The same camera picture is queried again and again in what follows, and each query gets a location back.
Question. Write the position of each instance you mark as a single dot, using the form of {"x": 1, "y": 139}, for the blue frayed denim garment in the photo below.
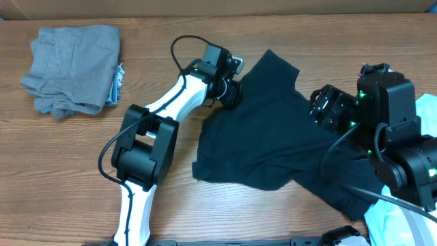
{"x": 117, "y": 85}

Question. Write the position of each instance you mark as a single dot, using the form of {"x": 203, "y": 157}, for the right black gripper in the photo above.
{"x": 323, "y": 104}

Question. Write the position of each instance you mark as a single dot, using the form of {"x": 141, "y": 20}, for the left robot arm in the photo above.
{"x": 144, "y": 150}

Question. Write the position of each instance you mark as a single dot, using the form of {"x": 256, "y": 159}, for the light blue t-shirt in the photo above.
{"x": 388, "y": 224}

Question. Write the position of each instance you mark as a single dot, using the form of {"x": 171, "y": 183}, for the grey folded shorts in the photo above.
{"x": 72, "y": 69}

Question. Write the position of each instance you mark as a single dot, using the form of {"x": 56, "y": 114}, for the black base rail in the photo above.
{"x": 343, "y": 236}

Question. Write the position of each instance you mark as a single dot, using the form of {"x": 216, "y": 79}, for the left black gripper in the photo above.
{"x": 234, "y": 95}

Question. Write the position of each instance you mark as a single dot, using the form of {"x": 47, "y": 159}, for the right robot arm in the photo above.
{"x": 381, "y": 120}

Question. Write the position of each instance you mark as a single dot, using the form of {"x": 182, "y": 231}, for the black t-shirt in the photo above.
{"x": 268, "y": 140}

